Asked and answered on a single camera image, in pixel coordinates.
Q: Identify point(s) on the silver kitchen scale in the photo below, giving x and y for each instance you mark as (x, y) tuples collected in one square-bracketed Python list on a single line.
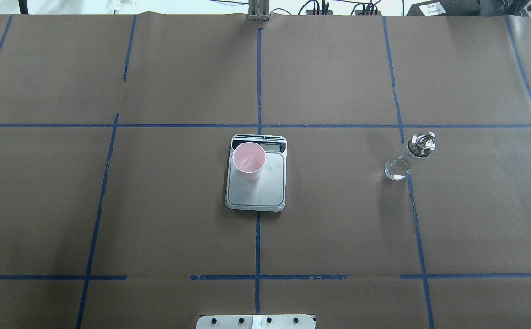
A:
[(268, 191)]

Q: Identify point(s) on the pink plastic cup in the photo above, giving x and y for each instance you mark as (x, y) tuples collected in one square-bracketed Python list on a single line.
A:
[(249, 158)]

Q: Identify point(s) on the black box with label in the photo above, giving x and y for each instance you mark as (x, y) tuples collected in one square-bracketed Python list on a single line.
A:
[(445, 8)]

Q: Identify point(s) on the clear glass sauce bottle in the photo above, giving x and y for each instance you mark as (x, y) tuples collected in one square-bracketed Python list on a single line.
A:
[(412, 152)]

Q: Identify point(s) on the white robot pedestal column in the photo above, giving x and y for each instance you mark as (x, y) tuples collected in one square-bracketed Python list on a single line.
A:
[(257, 321)]

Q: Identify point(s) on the aluminium frame post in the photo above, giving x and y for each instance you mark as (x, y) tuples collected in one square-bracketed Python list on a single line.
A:
[(258, 10)]

